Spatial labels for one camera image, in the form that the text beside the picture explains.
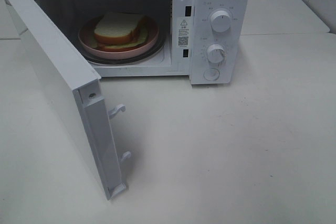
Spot white bread sandwich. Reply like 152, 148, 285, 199
92, 12, 148, 51

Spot white microwave oven body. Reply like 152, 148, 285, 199
34, 0, 247, 84

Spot round white door button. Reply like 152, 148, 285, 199
204, 68, 220, 81

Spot pink round plate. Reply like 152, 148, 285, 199
78, 17, 160, 60

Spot upper white power knob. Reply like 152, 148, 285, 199
211, 9, 232, 33

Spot glass microwave turntable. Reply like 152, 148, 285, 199
83, 34, 165, 66

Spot white microwave door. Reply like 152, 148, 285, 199
4, 0, 131, 199

